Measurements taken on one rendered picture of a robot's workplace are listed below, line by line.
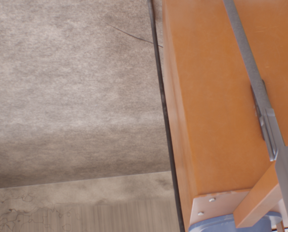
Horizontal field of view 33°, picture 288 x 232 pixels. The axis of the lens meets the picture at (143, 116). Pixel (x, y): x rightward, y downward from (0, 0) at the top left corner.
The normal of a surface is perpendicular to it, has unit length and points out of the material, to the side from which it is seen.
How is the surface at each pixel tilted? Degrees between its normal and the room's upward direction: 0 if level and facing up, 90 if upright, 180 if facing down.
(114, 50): 0
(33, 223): 90
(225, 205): 0
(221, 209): 0
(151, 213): 90
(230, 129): 90
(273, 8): 90
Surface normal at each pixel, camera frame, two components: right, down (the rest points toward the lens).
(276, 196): 0.11, 0.91
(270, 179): -0.99, 0.09
